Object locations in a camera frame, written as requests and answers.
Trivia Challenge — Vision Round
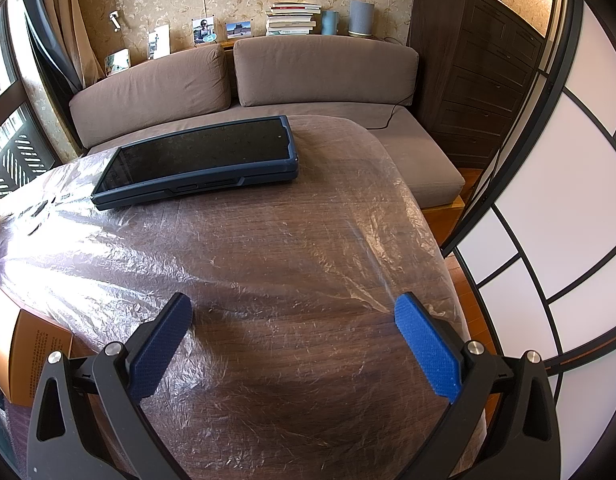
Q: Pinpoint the portrait photo with blue base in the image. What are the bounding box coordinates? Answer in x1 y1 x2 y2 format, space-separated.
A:
192 17 219 47

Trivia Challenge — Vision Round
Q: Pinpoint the golden brown cardboard box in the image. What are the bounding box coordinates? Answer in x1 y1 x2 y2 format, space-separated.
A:
0 285 74 406

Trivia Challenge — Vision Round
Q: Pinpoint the dark framed window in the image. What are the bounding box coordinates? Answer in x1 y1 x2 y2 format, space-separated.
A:
0 0 59 196

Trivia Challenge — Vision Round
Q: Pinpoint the dark wooden dresser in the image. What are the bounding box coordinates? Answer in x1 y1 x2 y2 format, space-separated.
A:
407 0 546 170

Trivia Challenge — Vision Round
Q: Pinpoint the black cable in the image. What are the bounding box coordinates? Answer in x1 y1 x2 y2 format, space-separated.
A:
370 35 415 131

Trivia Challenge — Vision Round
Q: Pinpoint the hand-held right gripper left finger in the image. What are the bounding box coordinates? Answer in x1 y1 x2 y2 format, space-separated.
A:
25 291 193 480

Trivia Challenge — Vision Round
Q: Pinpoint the dark curtain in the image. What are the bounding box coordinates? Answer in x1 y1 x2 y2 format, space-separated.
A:
20 0 84 126

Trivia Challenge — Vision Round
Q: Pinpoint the brown sofa back cushion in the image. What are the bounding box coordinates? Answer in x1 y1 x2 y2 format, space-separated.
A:
69 44 233 148
233 35 419 108

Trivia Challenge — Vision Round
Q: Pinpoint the curved photo frame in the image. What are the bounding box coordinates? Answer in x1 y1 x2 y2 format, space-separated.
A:
104 49 131 78

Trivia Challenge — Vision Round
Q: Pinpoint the clear plastic table sheet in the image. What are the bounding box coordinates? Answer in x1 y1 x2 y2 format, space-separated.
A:
0 115 471 480

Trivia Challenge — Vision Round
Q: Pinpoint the large grey-blue cylinder speaker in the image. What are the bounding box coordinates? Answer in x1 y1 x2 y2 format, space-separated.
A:
348 0 373 38

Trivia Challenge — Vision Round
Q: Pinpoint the beige curtain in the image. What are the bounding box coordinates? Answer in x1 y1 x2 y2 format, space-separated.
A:
38 0 105 92

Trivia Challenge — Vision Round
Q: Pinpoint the tablet in blue case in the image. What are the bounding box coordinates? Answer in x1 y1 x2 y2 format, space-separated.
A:
90 115 301 211

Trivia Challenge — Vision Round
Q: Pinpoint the black framed white partition screen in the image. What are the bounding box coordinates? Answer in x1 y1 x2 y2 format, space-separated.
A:
440 0 616 480

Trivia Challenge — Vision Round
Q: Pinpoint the stack of books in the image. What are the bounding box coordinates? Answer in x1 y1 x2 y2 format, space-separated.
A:
265 1 323 37

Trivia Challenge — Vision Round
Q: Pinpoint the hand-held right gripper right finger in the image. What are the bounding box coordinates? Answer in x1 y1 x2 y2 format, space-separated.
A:
394 291 562 480

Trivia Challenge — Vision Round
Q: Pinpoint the tall standing photo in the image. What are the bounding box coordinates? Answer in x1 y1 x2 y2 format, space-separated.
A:
147 25 171 61

